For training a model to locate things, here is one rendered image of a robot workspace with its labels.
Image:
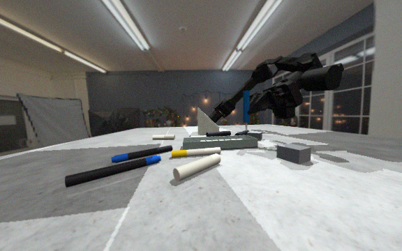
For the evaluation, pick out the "grey keyboard with white letter keys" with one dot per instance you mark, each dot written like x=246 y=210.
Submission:
x=224 y=142

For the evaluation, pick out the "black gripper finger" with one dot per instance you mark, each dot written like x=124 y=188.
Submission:
x=266 y=100
x=253 y=99

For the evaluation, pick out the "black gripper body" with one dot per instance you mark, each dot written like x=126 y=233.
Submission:
x=285 y=89

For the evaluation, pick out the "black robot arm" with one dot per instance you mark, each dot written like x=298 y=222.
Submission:
x=307 y=72

